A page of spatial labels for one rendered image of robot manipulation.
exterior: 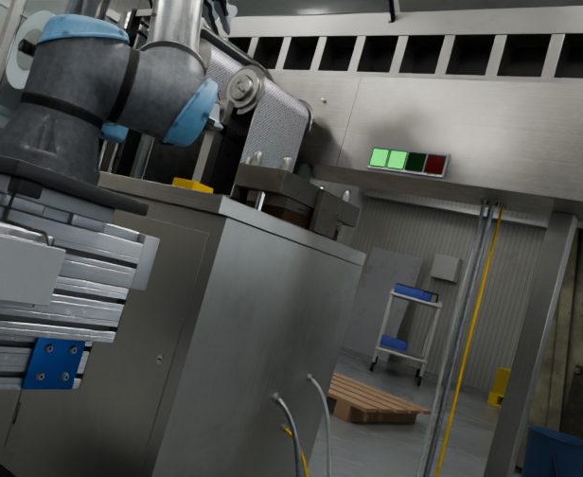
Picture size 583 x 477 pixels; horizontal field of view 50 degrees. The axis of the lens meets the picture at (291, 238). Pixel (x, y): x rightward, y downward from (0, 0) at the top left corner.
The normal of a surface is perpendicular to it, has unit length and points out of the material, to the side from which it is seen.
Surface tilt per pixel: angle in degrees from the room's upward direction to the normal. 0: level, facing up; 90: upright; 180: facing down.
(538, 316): 90
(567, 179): 90
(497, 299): 90
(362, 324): 78
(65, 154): 73
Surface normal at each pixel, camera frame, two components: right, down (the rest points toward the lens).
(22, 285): 0.81, 0.19
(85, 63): 0.44, 0.07
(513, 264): -0.52, -0.20
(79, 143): 0.79, -0.13
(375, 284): -0.45, -0.40
